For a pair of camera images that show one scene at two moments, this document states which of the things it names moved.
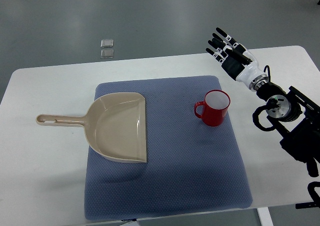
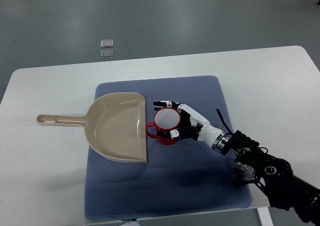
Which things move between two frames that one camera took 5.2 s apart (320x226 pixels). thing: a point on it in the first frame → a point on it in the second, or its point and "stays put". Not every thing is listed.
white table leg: (264, 216) stays put
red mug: (215, 104) → (165, 119)
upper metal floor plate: (106, 43) stays put
